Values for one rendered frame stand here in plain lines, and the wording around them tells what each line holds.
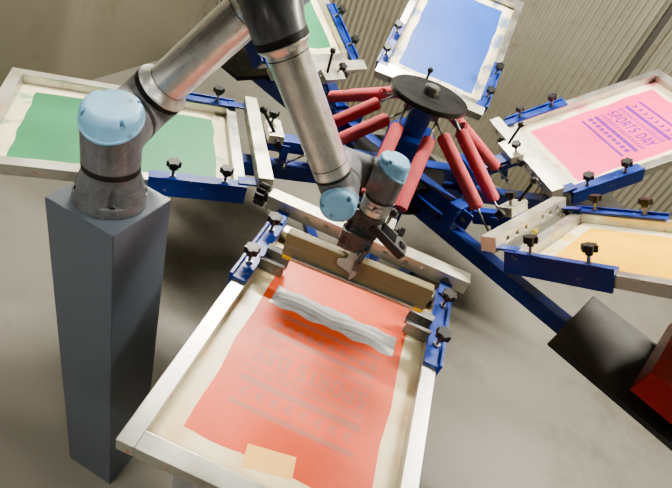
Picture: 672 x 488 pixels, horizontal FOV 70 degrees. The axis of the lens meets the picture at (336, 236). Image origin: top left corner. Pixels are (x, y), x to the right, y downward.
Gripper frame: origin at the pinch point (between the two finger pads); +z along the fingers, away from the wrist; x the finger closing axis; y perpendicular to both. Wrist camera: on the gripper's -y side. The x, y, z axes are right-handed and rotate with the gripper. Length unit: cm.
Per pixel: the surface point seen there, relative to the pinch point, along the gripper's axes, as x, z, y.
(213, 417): 45.1, 14.1, 15.5
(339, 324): 7.0, 13.2, -2.0
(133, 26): -252, 75, 233
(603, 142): -129, -19, -80
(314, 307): 4.9, 13.4, 6.1
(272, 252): -3.1, 8.5, 23.4
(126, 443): 58, 11, 27
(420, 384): 16.9, 10.4, -26.0
